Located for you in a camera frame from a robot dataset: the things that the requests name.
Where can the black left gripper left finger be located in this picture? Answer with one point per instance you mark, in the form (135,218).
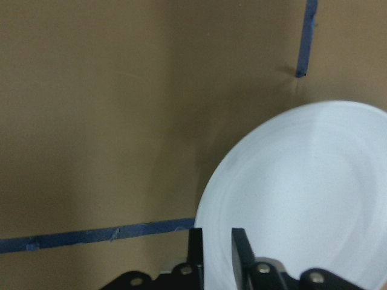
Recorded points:
(195,256)

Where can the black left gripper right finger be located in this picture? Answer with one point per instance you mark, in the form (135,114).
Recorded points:
(242,258)

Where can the light blue plate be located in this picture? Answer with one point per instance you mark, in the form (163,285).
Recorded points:
(309,189)

